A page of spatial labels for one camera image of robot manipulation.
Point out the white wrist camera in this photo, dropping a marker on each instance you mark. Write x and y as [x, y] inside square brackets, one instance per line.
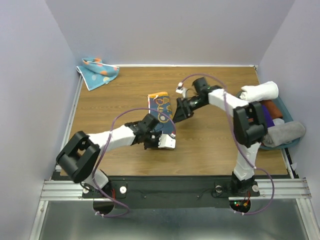
[166, 142]
[180, 89]

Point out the white small rolled towel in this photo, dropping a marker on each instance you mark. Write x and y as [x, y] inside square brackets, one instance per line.
[278, 121]

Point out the brown rolled towel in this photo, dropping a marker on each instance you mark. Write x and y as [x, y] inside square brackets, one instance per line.
[273, 110]

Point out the grey rolled towel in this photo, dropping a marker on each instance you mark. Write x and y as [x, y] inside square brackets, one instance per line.
[283, 134]

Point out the black mounting base plate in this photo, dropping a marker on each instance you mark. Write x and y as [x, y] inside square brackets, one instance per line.
[216, 194]

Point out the purple rolled towel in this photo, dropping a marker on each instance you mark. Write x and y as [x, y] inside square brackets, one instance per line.
[268, 118]

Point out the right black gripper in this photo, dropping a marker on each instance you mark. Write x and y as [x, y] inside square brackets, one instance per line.
[183, 110]

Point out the blue polka dot towel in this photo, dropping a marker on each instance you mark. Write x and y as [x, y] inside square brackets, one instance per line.
[95, 73]

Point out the aluminium extrusion frame rail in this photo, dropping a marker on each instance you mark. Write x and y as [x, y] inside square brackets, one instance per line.
[272, 190]

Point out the teal plastic basket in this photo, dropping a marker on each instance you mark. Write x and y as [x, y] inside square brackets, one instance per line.
[287, 118]

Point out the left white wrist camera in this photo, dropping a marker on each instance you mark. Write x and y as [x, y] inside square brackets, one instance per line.
[166, 142]

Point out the yellow and blue cartoon towel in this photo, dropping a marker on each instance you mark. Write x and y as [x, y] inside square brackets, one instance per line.
[160, 107]

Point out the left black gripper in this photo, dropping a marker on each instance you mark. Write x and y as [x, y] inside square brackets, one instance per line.
[158, 134]

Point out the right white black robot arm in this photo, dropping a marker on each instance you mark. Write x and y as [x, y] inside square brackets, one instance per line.
[246, 121]

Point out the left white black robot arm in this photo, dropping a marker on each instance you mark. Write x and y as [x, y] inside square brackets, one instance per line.
[79, 156]

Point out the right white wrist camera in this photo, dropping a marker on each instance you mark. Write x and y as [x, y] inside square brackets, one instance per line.
[180, 89]

